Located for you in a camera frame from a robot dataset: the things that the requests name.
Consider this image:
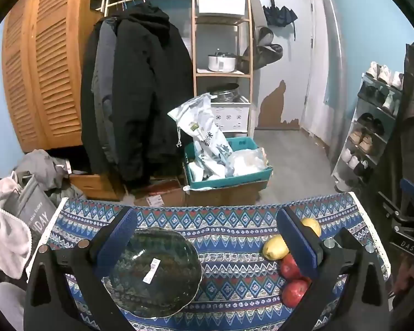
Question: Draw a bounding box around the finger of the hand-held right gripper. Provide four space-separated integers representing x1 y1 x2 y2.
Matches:
379 192 414 226
400 178 414 202

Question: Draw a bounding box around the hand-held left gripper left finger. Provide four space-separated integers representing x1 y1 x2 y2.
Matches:
23 206 139 331

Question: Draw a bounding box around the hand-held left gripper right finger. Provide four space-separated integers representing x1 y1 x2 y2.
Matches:
276 207 392 331

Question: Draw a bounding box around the yellow lemon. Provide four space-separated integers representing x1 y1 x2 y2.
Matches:
301 217 322 238
262 234 290 261

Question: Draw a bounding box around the red apple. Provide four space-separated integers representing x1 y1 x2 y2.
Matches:
281 279 313 309
279 253 306 281

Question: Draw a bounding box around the dark green glass plate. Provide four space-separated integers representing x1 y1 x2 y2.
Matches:
102 228 203 319

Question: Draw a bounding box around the person's right hand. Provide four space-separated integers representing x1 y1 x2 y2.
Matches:
393 253 414 300

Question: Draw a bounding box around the flat cardboard box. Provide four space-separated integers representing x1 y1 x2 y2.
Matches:
134 179 187 207

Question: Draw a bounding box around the wooden drawer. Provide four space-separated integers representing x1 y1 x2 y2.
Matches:
69 172 125 201

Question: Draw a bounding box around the blue patterned tablecloth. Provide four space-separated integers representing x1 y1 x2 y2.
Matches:
26 191 392 331

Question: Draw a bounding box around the large cardboard box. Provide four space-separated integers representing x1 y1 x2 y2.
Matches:
184 177 268 207

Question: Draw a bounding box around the grey tote bag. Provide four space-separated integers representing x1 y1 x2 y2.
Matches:
12 170 59 245

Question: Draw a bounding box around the clear plastic bag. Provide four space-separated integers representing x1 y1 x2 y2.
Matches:
226 148 270 176

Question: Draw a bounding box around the teal plastic crate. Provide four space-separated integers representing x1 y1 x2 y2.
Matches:
184 137 274 188

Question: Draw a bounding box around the grey clothes pile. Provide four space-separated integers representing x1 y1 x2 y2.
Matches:
15 149 87 201

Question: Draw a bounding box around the white fleece garment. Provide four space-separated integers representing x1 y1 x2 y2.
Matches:
0 170 33 280

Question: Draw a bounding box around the shoe rack with shoes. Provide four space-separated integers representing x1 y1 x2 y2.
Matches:
341 61 406 185

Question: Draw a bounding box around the white printed rice bag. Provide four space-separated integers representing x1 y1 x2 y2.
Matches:
167 93 233 180

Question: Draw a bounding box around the white perforated basket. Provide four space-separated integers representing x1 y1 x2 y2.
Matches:
210 97 251 133

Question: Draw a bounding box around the black hooded coat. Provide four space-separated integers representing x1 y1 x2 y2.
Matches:
80 2 195 185

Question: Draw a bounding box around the grey jacket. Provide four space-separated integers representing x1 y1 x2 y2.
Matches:
91 19 120 166

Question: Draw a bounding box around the white door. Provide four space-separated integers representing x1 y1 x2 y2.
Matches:
259 0 314 130

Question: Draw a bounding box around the steel pot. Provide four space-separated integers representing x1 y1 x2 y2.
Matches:
207 83 240 103

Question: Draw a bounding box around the wooden louvered wardrobe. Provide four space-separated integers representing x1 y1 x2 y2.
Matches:
2 0 106 152

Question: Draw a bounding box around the wooden shelf unit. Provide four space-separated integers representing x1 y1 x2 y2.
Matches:
192 0 254 137

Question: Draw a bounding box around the grey backpack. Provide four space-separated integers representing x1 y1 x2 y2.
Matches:
241 26 283 71

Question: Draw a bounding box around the dark folded umbrella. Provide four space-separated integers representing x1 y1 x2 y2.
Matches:
263 0 298 40

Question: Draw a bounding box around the dark long bag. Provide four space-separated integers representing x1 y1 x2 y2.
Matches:
246 0 262 28

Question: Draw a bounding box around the white storage bin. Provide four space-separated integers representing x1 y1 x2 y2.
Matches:
197 0 246 16

